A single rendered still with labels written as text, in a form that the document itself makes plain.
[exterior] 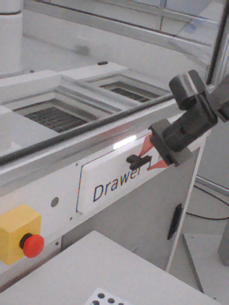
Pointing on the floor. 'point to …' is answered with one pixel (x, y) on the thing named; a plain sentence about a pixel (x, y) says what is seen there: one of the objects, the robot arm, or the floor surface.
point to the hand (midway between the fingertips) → (146, 161)
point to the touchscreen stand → (210, 263)
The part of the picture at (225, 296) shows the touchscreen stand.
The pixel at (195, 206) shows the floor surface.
